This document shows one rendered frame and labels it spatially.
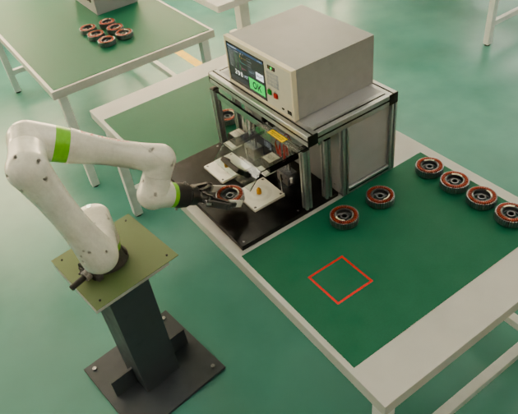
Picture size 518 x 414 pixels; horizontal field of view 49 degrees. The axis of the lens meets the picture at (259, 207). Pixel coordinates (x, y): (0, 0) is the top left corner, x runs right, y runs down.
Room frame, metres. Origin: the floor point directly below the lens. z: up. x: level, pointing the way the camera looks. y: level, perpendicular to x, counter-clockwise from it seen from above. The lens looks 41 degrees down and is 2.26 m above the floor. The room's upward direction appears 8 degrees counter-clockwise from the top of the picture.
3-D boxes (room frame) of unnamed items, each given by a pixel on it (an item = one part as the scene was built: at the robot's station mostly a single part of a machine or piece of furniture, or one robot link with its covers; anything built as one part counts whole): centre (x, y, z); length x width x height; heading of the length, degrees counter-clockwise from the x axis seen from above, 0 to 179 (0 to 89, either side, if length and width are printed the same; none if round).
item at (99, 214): (1.54, 0.59, 0.91); 0.16 x 0.13 x 0.19; 13
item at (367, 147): (1.81, -0.46, 0.91); 0.28 x 0.03 x 0.32; 120
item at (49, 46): (4.05, 1.06, 0.38); 1.85 x 1.10 x 0.75; 30
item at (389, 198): (1.67, -0.48, 0.77); 0.11 x 0.11 x 0.04
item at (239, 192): (1.72, 0.11, 0.84); 0.11 x 0.11 x 0.04
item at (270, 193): (1.79, -0.01, 0.78); 0.15 x 0.15 x 0.01; 30
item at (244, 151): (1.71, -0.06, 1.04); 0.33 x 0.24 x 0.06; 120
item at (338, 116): (2.05, -0.23, 1.09); 0.68 x 0.44 x 0.05; 30
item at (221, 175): (1.99, 0.11, 0.78); 0.15 x 0.15 x 0.01; 30
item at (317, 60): (2.04, -0.23, 1.22); 0.44 x 0.39 x 0.20; 30
